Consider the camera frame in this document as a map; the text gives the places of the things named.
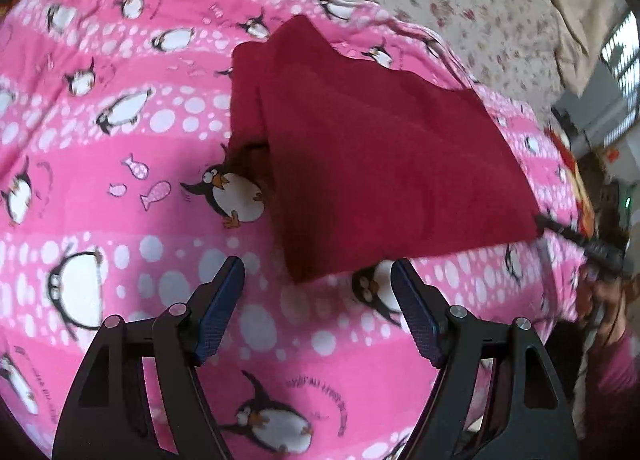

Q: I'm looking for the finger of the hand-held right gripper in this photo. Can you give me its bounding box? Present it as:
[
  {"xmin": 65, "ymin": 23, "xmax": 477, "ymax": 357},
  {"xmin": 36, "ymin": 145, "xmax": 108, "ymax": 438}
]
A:
[{"xmin": 534, "ymin": 212, "xmax": 598, "ymax": 261}]

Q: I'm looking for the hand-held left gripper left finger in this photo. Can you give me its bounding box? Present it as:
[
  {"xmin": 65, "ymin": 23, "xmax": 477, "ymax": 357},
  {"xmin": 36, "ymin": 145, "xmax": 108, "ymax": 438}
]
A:
[{"xmin": 52, "ymin": 256, "xmax": 246, "ymax": 460}]

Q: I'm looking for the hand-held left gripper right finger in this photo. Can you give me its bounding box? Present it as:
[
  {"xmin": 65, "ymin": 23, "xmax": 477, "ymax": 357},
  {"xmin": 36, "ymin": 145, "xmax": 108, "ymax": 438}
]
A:
[{"xmin": 390, "ymin": 260, "xmax": 581, "ymax": 460}]

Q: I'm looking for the dark red sweater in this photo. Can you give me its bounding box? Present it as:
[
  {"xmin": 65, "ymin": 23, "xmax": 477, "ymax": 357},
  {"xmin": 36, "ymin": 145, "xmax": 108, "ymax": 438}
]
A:
[{"xmin": 227, "ymin": 14, "xmax": 543, "ymax": 285}]

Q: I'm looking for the person's right hand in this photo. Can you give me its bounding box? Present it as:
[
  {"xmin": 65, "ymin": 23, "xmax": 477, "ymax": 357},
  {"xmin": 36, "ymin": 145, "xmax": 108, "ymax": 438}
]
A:
[{"xmin": 575, "ymin": 265, "xmax": 640, "ymax": 338}]

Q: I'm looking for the small black device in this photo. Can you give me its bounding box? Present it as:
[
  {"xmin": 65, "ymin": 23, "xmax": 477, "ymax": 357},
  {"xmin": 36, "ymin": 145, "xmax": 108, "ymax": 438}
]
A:
[{"xmin": 552, "ymin": 107, "xmax": 577, "ymax": 131}]

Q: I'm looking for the pink penguin print blanket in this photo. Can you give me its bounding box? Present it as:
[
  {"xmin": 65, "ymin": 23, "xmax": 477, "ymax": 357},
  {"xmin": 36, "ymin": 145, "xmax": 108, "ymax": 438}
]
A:
[{"xmin": 0, "ymin": 0, "xmax": 590, "ymax": 460}]

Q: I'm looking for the window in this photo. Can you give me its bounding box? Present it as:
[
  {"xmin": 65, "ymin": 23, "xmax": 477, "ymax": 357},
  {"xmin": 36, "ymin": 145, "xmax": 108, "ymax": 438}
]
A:
[{"xmin": 600, "ymin": 10, "xmax": 640, "ymax": 147}]

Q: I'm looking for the beige curtain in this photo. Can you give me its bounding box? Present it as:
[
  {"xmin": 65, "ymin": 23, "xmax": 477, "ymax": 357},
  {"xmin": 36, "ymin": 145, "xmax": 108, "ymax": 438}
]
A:
[{"xmin": 540, "ymin": 0, "xmax": 627, "ymax": 98}]

